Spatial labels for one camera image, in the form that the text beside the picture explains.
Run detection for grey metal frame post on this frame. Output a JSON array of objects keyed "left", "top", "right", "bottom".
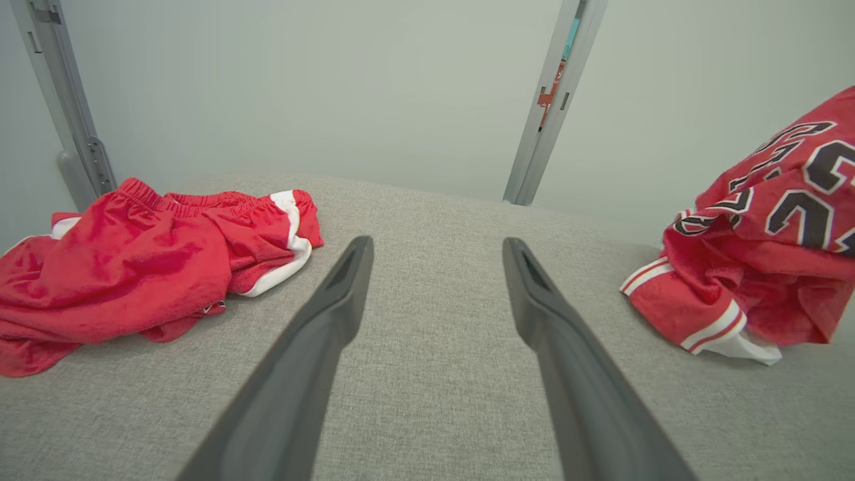
[{"left": 10, "top": 0, "right": 118, "bottom": 213}]

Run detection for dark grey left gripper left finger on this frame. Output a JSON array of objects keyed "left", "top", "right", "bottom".
[{"left": 175, "top": 235, "right": 375, "bottom": 481}]

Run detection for red basketball jersey white sleeves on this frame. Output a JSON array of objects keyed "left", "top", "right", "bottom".
[{"left": 619, "top": 86, "right": 855, "bottom": 366}]

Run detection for red shorts with white stripe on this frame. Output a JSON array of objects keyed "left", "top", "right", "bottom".
[{"left": 0, "top": 177, "right": 325, "bottom": 378}]

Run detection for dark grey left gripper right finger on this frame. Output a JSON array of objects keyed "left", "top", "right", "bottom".
[{"left": 502, "top": 237, "right": 699, "bottom": 481}]

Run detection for grey metal post red sticker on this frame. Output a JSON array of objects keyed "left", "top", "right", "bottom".
[{"left": 502, "top": 0, "right": 609, "bottom": 206}]

